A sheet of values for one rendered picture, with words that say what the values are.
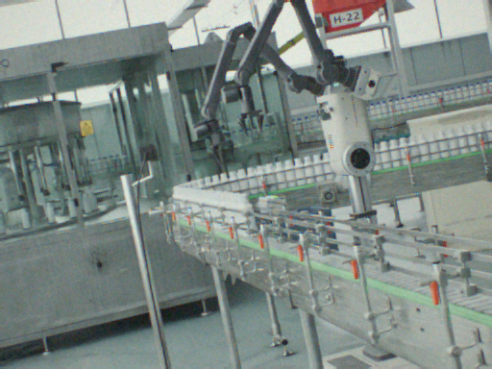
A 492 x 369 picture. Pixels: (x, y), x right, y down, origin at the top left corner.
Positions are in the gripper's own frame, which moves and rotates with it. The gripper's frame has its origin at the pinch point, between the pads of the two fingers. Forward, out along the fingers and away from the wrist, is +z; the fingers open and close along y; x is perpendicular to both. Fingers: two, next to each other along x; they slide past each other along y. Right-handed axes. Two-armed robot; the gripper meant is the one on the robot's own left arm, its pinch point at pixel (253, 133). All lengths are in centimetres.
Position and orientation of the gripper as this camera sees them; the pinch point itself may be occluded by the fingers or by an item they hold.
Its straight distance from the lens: 408.7
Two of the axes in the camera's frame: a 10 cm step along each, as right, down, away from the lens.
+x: -2.3, -0.2, 9.7
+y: 9.5, -2.1, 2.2
